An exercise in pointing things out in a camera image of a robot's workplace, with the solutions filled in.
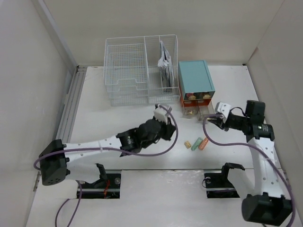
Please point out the green highlighter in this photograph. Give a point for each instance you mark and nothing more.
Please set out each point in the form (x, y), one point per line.
(196, 144)

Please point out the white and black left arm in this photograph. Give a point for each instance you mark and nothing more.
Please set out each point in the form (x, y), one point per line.
(83, 162)

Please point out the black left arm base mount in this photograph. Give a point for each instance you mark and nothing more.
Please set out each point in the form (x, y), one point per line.
(107, 186)

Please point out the white wire mesh organizer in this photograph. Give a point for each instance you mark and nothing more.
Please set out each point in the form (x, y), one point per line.
(131, 71)

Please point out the aluminium rail frame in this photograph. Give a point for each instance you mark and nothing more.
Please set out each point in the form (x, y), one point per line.
(69, 105)

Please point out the teal mini drawer cabinet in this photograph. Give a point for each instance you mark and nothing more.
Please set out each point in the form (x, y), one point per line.
(195, 83)

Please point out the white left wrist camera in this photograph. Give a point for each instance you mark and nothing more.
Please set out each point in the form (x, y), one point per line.
(161, 113)

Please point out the yellow small clip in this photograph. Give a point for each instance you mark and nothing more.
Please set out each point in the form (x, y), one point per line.
(187, 144)

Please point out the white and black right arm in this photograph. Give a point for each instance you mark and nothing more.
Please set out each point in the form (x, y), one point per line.
(269, 199)

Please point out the orange highlighter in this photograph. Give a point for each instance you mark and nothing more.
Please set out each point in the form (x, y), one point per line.
(203, 143)

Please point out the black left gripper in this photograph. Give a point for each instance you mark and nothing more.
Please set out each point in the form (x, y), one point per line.
(168, 128)

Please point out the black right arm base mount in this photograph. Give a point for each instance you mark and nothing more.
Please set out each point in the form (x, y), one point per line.
(217, 184)

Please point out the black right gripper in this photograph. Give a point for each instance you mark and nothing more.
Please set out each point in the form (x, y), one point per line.
(219, 122)

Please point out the grey setup guide booklet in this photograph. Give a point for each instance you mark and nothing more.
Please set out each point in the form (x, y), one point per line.
(165, 66)

